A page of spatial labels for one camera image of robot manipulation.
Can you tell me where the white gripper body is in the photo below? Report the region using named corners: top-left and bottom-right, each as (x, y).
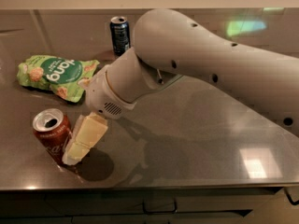
top-left (84, 65), bottom-right (135, 119)

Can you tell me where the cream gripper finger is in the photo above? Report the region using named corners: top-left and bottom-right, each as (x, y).
top-left (62, 112), bottom-right (108, 165)

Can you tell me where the red coke can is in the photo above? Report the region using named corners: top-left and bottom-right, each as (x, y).
top-left (32, 108), bottom-right (71, 165)

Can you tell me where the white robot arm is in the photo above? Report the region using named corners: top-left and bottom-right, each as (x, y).
top-left (78, 9), bottom-right (299, 135)

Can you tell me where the blue pepsi can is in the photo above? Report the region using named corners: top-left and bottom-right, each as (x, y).
top-left (109, 16), bottom-right (131, 56)

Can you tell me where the green snack bag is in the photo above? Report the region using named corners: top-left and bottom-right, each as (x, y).
top-left (17, 55), bottom-right (99, 103)

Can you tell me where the black drawer handle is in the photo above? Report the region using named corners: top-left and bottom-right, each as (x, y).
top-left (142, 198), bottom-right (178, 215)

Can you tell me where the black handle at right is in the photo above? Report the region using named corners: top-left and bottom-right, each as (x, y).
top-left (284, 188), bottom-right (299, 206)

